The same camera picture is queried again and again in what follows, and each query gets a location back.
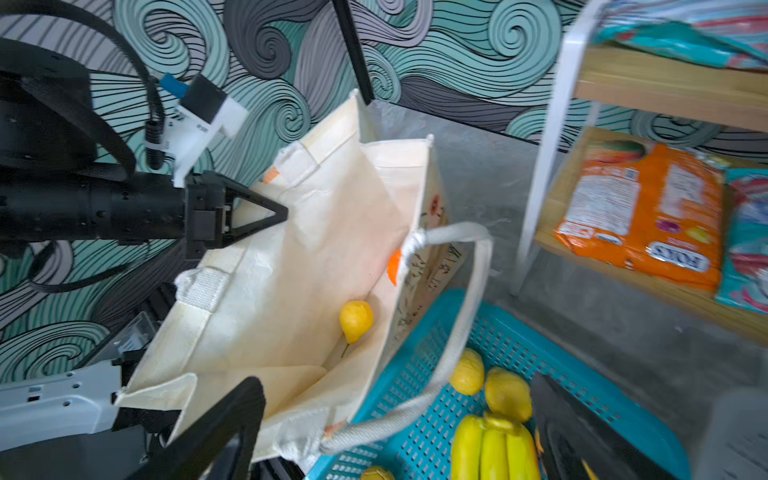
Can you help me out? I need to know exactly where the cream floral tote bag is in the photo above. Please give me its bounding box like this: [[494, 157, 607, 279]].
[[116, 92, 493, 460]]

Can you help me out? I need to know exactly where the white plastic basket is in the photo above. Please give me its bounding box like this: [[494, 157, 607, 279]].
[[693, 387, 767, 480]]

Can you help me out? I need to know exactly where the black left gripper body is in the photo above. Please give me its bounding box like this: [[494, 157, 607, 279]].
[[1, 168, 231, 260]]

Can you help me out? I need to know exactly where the yellow starfruit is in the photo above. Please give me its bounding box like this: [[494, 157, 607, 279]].
[[360, 465, 395, 480]]

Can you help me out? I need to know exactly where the orange tangerine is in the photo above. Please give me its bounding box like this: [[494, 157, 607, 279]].
[[387, 249, 402, 286]]

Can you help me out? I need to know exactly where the yellow lemon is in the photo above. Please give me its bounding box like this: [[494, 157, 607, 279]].
[[485, 367, 533, 423], [449, 348, 485, 396]]

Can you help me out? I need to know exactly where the small yellow pear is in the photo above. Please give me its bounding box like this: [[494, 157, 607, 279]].
[[339, 300, 374, 356]]

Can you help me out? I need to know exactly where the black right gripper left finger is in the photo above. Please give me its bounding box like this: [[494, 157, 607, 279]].
[[130, 377, 266, 479]]

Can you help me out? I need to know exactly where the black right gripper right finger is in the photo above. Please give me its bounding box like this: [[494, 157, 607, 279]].
[[531, 373, 674, 479]]

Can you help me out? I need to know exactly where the orange Fox's candy bag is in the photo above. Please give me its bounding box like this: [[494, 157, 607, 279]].
[[554, 140, 724, 292]]

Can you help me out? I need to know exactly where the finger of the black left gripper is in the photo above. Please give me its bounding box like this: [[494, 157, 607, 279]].
[[221, 178, 289, 248]]

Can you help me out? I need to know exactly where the white wooden shelf rack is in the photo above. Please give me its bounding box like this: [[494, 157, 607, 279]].
[[511, 1, 767, 343]]

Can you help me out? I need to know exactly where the teal plastic basket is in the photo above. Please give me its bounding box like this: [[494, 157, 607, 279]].
[[307, 290, 691, 479]]

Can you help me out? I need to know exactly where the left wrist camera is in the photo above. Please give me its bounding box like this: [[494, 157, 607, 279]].
[[144, 73, 249, 189]]

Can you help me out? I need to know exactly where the teal Fox's candy bag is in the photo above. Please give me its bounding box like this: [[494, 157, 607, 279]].
[[716, 168, 767, 314]]

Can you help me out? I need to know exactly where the pink green candy bag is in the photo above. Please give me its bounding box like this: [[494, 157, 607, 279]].
[[595, 0, 767, 72]]

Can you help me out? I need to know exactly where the yellow banana bunch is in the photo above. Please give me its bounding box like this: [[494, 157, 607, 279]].
[[451, 413, 541, 480]]

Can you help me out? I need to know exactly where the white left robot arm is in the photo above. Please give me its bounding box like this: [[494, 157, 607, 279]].
[[1, 172, 289, 479]]

